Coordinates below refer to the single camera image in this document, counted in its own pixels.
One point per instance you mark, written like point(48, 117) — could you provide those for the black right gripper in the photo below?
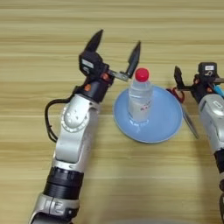
point(202, 87)

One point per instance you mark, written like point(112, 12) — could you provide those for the clear bottle with red cap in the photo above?
point(140, 99)

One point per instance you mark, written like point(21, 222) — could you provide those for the light blue round plate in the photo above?
point(163, 122)

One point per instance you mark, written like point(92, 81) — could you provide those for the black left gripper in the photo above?
point(97, 87)

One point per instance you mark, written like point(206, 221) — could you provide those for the right gripper small black box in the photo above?
point(207, 69)

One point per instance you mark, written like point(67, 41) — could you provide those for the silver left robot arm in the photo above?
point(73, 131)

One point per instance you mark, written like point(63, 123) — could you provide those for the gripper small black box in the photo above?
point(90, 62)
point(207, 69)

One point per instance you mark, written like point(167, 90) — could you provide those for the left gripper small black box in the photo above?
point(90, 62)

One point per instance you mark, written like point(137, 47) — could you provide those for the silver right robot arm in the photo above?
point(213, 116)

